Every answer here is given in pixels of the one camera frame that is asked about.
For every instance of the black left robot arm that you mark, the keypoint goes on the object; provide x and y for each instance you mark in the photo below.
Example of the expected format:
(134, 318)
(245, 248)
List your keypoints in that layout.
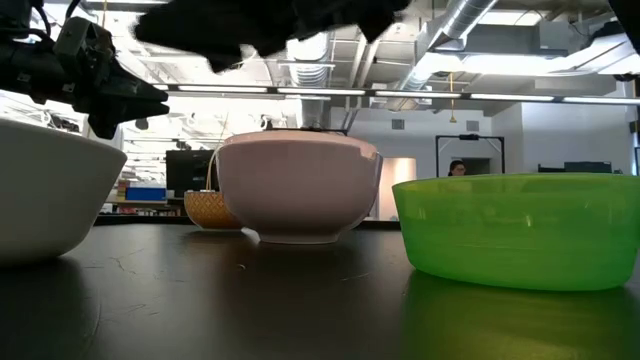
(20, 62)

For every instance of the green translucent plastic bowl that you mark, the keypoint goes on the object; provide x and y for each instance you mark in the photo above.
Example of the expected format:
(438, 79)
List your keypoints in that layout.
(520, 232)

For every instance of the wooden shelf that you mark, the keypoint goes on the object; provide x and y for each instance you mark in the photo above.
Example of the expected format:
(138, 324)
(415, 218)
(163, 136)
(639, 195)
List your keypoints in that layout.
(145, 206)

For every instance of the pink ceramic bowl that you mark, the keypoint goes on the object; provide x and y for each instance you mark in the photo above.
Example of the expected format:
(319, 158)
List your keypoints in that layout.
(300, 187)

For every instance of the silver ceiling duct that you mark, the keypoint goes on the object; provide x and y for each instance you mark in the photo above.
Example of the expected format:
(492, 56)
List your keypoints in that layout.
(450, 35)

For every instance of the blue storage bin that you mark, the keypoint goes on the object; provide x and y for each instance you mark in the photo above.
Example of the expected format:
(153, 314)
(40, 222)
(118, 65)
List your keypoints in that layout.
(146, 194)

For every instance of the person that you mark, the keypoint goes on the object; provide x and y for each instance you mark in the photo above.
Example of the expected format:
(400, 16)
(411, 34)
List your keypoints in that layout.
(457, 168)

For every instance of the large white bowl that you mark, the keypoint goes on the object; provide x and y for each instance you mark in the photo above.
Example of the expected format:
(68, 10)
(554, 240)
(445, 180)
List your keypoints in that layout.
(45, 195)

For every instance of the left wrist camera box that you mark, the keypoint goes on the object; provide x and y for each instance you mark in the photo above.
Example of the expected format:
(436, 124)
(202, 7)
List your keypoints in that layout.
(82, 42)

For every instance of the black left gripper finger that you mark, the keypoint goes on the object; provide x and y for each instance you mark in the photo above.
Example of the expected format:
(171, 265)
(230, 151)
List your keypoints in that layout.
(117, 116)
(145, 92)

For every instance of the square wall vent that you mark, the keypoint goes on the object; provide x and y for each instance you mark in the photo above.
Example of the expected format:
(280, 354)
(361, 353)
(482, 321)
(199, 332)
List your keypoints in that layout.
(472, 125)
(398, 124)

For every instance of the long ceiling light bar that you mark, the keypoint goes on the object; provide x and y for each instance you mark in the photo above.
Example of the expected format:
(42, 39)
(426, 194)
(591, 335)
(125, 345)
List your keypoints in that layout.
(400, 93)

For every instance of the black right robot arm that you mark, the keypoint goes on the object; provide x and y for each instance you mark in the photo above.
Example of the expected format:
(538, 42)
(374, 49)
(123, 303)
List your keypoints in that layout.
(627, 22)

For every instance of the black metal frame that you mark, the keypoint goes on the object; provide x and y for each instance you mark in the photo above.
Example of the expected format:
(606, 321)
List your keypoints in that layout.
(470, 137)

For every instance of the black desk equipment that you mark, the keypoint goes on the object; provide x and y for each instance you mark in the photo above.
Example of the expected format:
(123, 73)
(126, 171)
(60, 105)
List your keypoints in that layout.
(585, 167)

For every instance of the small yellow patterned bowl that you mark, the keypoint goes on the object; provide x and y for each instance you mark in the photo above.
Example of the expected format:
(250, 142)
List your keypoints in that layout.
(207, 210)

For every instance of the ribbed silver duct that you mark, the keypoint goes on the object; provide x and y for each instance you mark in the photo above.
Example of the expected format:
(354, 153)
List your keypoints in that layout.
(307, 70)

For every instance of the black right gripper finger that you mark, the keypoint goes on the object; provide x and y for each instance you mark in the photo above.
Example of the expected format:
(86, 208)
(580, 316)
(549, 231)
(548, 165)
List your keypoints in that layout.
(225, 57)
(175, 27)

